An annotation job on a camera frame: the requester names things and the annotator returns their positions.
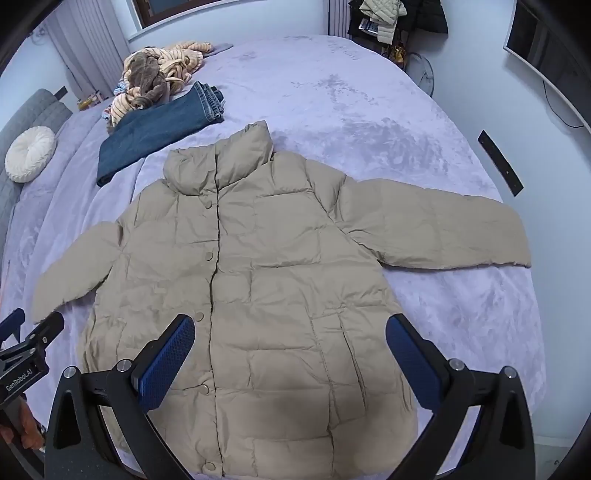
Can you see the black hanging jacket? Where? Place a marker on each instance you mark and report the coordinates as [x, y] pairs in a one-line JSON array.
[[427, 18]]

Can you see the lilac plush blanket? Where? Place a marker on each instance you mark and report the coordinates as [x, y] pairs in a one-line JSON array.
[[346, 92]]

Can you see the white radiator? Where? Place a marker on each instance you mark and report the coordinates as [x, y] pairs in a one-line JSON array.
[[339, 16]]

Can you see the orange patterned bag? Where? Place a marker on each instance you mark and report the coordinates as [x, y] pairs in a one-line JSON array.
[[397, 53]]

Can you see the round white cushion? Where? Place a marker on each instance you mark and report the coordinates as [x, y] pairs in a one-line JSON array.
[[30, 154]]

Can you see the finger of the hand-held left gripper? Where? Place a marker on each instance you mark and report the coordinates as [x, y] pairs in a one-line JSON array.
[[10, 323], [46, 328]]

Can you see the pale green puffer jacket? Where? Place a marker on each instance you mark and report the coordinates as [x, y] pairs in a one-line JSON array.
[[383, 14]]

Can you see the blue white box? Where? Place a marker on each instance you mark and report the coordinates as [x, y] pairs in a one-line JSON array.
[[368, 26]]

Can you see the blue jeans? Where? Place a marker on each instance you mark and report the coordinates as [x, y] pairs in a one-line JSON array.
[[147, 134]]

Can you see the black wall strip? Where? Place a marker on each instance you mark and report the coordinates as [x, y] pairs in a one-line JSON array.
[[501, 164]]

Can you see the grey padded headboard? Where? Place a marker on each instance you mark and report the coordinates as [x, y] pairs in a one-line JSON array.
[[27, 110]]

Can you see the window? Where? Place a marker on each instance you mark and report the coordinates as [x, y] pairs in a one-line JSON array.
[[175, 9]]

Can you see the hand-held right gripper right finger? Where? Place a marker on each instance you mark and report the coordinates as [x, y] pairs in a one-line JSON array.
[[411, 360]]

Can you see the brown fuzzy garment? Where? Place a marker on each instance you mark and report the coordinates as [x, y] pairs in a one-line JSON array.
[[145, 74]]

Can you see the beige puffer jacket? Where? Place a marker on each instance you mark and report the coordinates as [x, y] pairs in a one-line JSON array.
[[277, 277]]

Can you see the standing fan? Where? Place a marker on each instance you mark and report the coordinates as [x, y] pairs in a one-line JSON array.
[[427, 76]]

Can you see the person's left hand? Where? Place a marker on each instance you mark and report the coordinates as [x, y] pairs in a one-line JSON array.
[[27, 422]]

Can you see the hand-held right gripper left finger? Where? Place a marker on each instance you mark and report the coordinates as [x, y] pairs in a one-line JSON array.
[[168, 364]]

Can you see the beige striped garment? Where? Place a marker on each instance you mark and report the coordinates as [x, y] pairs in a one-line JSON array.
[[184, 60]]

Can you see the pale curtain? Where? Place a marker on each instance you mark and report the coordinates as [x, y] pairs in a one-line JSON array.
[[87, 46]]

